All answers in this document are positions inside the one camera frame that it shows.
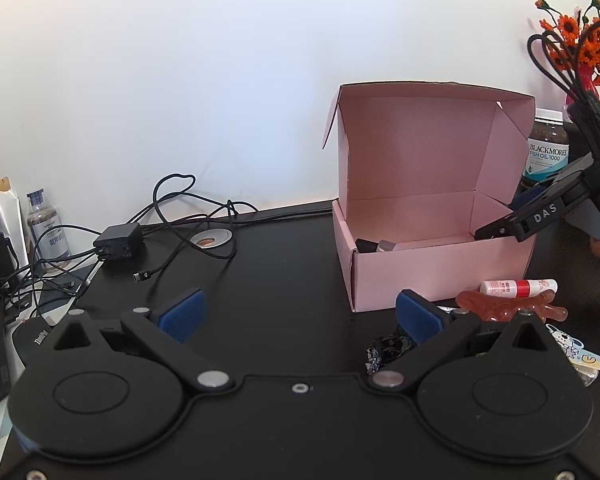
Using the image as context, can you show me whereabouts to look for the red translucent hand-shaped comb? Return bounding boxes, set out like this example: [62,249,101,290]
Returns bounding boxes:
[455,290,568,322]

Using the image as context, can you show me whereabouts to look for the black power adapter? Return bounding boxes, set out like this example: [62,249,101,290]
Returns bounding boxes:
[93,222,144,261]

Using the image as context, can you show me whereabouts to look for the silver desk grommet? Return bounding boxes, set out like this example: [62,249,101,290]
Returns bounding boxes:
[190,229,233,250]

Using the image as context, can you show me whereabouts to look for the white tube wooden cap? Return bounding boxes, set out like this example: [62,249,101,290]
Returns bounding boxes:
[0,177,29,268]

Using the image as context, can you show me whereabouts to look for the black tangled cable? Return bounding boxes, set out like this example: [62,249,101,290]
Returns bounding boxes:
[0,173,261,311]

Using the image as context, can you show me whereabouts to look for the orange flower bouquet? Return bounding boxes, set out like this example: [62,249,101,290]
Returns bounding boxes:
[534,0,600,93]

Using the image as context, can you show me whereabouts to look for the red white tube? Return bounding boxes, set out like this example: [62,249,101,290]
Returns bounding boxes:
[479,278,558,298]

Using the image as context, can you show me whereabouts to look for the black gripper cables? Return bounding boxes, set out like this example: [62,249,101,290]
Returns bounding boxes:
[526,15,600,111]

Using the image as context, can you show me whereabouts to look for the brown fish oil bottle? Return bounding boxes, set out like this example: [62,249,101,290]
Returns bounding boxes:
[521,108,570,186]

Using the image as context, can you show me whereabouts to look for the cartoon sticker packet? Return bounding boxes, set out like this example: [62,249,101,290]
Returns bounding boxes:
[546,324,600,387]

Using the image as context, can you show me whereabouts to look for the pink cardboard box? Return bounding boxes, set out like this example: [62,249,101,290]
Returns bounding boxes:
[326,81,535,312]

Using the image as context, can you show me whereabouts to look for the small clear bottle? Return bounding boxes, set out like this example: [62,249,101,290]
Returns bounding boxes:
[27,188,70,269]

